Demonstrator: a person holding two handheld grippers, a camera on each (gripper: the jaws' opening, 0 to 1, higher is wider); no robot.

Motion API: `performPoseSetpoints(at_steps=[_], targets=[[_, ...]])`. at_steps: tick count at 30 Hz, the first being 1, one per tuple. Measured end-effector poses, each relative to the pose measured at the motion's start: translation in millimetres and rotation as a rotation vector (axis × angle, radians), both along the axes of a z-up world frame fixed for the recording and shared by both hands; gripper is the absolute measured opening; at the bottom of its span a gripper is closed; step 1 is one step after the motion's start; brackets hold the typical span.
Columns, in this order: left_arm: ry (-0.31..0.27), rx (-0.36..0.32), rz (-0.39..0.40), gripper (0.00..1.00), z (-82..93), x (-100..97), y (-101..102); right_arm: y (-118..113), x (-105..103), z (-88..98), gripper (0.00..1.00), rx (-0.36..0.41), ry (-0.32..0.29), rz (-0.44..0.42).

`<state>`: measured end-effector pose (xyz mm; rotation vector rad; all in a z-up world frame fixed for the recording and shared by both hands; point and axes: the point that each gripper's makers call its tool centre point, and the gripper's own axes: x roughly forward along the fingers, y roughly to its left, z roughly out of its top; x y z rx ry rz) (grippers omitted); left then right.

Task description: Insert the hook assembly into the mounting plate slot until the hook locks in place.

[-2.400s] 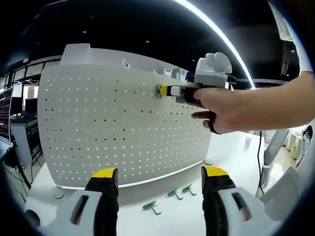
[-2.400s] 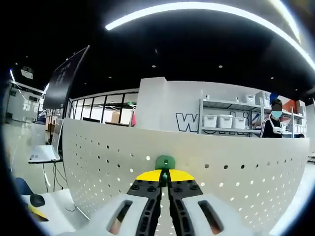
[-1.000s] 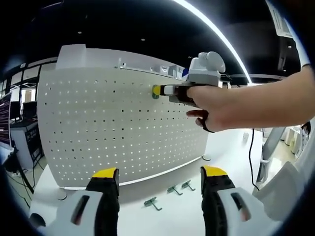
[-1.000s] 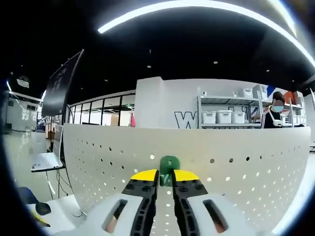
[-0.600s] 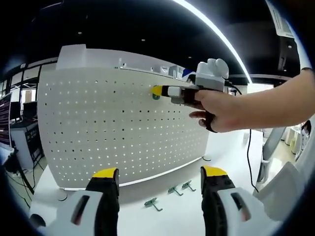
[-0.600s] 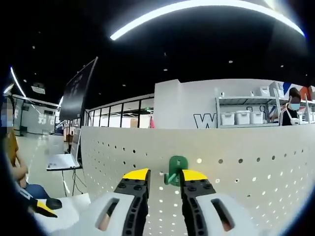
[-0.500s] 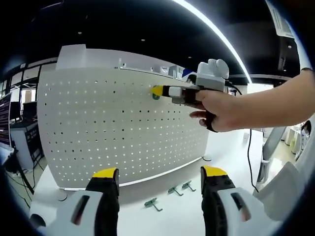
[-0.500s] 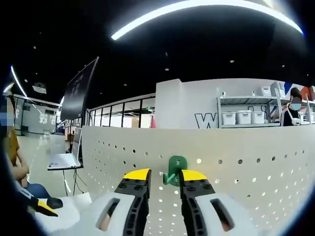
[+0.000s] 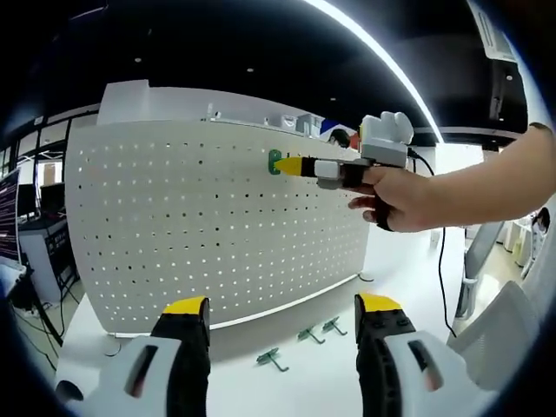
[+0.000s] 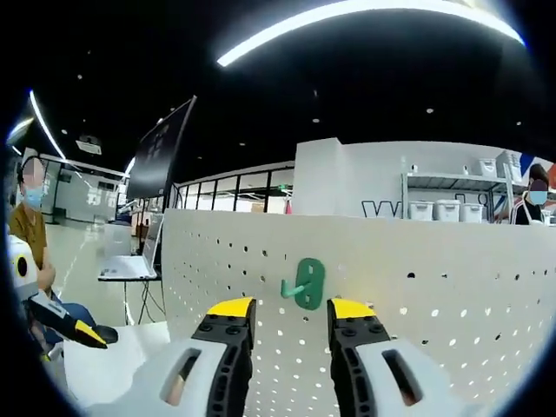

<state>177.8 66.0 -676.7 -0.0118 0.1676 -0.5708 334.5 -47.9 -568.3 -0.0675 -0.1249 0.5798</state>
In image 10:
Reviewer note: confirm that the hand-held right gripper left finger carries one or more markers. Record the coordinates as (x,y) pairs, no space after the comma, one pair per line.
(226,347)

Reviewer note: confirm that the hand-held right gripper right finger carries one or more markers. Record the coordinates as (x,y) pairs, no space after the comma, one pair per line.
(356,347)

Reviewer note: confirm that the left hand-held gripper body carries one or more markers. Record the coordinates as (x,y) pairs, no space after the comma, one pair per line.
(25,278)

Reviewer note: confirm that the green hook assembly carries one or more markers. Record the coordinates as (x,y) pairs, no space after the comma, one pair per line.
(310,286)

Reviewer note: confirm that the white perforated mounting plate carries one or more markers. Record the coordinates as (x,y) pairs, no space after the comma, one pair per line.
(434,260)

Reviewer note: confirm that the black computer mouse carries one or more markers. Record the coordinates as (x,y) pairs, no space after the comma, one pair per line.
(110,333)

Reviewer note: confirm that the white laptop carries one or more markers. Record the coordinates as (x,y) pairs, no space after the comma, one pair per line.
(126,267)

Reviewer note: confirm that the black laptop stand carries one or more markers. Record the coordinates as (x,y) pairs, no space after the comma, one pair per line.
(147,304)

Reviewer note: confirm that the small ceiling unit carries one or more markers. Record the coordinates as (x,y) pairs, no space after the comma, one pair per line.
(89,145)

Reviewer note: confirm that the short ceiling light strip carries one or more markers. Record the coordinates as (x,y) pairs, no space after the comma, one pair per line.
(45,123)

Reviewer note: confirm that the black framed glass partition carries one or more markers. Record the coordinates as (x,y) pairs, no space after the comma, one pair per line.
(230,187)

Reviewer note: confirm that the row of white storage boxes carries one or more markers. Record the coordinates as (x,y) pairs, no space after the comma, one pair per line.
(447,210)

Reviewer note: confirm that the large dark display screen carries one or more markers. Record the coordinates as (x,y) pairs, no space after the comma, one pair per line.
(156,152)

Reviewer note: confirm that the metal storage shelf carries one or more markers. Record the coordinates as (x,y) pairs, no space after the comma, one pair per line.
(452,178)

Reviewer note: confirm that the long ceiling light strip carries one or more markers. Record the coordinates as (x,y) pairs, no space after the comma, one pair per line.
(369,13)

